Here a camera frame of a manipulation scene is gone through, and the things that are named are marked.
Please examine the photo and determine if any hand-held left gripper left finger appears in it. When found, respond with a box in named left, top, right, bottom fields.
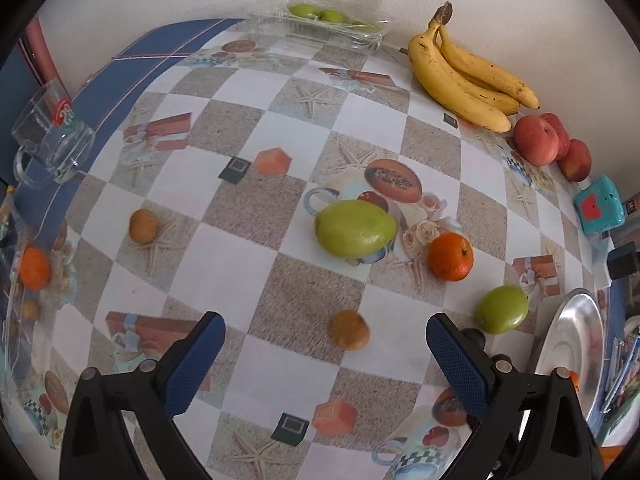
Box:
left=59, top=311, right=227, bottom=480

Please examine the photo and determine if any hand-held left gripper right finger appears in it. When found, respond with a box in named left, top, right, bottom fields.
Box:
left=425, top=312, right=606, bottom=480

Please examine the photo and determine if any orange mandarin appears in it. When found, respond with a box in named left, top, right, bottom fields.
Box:
left=20, top=247, right=52, bottom=291
left=427, top=232, right=474, bottom=281

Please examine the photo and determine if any round metal plate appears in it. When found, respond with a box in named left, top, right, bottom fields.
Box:
left=534, top=287, right=605, bottom=423

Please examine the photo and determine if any large green mango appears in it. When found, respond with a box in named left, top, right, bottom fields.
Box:
left=314, top=200, right=398, bottom=258

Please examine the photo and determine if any clear plastic bag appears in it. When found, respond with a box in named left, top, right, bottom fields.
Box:
left=0, top=195, right=71, bottom=436

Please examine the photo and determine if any printed checkered tablecloth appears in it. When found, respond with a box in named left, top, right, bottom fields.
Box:
left=0, top=17, right=631, bottom=480

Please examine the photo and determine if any small black box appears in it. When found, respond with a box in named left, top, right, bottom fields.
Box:
left=607, top=241, right=640, bottom=278

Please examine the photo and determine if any red apple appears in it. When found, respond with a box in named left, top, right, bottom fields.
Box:
left=557, top=139, right=592, bottom=182
left=542, top=112, right=571, bottom=161
left=514, top=116, right=560, bottom=167

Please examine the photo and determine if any yellow banana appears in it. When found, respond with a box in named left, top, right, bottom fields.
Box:
left=432, top=2, right=541, bottom=111
left=408, top=22, right=512, bottom=133
left=435, top=25, right=522, bottom=116

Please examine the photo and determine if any clear glass mug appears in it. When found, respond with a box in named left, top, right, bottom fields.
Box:
left=11, top=79, right=96, bottom=188

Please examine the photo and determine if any clear plastic clamshell container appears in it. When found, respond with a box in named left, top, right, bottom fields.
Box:
left=247, top=0, right=393, bottom=53

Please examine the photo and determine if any teal toy camera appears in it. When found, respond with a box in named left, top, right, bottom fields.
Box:
left=573, top=175, right=627, bottom=236

